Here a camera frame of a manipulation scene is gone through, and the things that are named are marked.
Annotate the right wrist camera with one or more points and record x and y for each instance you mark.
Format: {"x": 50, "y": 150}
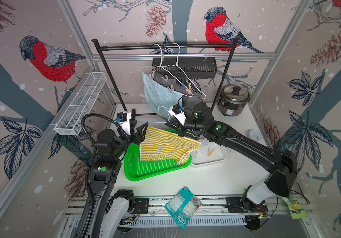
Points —
{"x": 178, "y": 112}

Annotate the black perforated wall basket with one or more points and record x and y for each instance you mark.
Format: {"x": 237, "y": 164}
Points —
{"x": 196, "y": 68}

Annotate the white wire mesh shelf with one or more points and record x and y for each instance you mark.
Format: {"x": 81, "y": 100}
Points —
{"x": 85, "y": 98}

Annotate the white wire hanger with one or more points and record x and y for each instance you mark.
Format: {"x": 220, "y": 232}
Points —
{"x": 153, "y": 67}
{"x": 182, "y": 70}

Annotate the white wire hanger rear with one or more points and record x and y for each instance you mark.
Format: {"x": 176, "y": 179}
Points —
{"x": 182, "y": 70}

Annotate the teal snack packet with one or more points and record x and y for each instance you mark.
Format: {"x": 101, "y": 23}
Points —
{"x": 182, "y": 207}

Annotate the beige clothespin grey towel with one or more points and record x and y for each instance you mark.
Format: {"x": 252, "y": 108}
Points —
{"x": 166, "y": 78}

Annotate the dark grey towel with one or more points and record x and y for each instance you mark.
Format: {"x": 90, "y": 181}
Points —
{"x": 189, "y": 102}

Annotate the white wire hanger front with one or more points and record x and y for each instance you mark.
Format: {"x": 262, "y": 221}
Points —
{"x": 153, "y": 67}

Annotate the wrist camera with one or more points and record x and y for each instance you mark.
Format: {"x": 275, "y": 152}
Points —
{"x": 123, "y": 119}
{"x": 178, "y": 112}

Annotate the orange clothespin on grey towel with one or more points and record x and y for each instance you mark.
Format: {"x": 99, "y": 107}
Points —
{"x": 189, "y": 89}

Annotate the pink cup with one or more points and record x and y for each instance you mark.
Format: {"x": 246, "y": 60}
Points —
{"x": 255, "y": 135}

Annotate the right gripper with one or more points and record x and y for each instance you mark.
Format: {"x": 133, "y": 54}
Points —
{"x": 181, "y": 129}

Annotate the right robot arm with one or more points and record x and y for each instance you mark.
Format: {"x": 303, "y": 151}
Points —
{"x": 281, "y": 166}

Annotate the white plastic tray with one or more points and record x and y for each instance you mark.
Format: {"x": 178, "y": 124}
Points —
{"x": 220, "y": 154}

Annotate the yellow striped towel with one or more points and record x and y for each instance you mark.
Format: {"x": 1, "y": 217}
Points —
{"x": 160, "y": 145}

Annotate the light blue wire hanger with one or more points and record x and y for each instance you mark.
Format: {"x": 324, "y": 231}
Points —
{"x": 163, "y": 117}

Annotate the silver rice cooker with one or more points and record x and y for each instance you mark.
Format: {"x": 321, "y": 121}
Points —
{"x": 233, "y": 99}

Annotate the black clothes rack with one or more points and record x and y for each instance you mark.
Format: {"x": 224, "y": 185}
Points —
{"x": 164, "y": 46}

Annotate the green yellow label card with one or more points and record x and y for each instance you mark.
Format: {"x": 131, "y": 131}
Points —
{"x": 295, "y": 208}

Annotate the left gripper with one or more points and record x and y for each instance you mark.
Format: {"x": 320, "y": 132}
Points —
{"x": 139, "y": 136}

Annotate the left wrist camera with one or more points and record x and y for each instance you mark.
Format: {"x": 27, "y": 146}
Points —
{"x": 123, "y": 119}

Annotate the green plastic basket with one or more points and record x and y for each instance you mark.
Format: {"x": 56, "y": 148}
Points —
{"x": 136, "y": 170}

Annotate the light blue towel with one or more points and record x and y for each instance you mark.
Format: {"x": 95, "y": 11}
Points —
{"x": 158, "y": 97}

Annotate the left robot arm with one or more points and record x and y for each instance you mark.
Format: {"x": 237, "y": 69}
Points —
{"x": 103, "y": 210}

